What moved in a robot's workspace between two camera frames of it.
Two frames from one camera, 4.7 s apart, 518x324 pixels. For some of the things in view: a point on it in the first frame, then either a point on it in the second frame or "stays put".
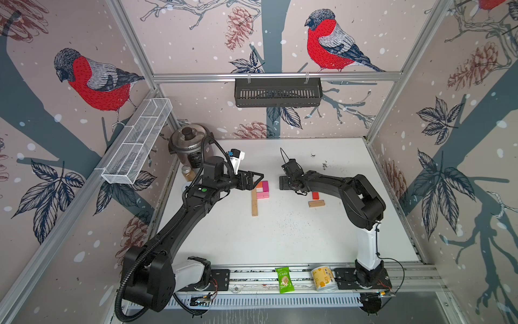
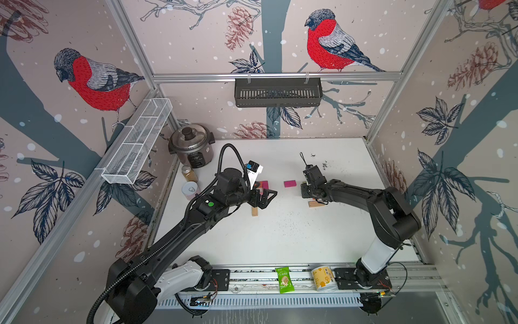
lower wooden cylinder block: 316,203 stays put
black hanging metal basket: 278,92 stays put
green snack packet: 284,280 stays put
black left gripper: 249,185 → 263,202
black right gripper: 283,181 → 303,190
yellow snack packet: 324,278 stays put
